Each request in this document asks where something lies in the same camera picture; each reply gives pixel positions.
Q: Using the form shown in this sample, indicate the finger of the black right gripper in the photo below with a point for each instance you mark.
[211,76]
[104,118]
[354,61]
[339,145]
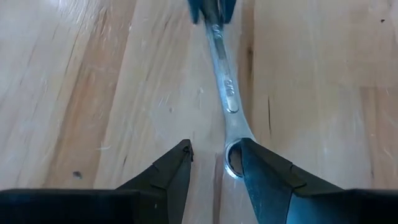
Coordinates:
[225,11]
[199,11]

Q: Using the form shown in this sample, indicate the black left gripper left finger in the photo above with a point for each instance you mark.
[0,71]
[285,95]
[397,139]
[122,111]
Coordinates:
[168,186]

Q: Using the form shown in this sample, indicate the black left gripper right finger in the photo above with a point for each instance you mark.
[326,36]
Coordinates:
[280,193]

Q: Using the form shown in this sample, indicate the silver combination wrench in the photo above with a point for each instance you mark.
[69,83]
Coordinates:
[228,93]

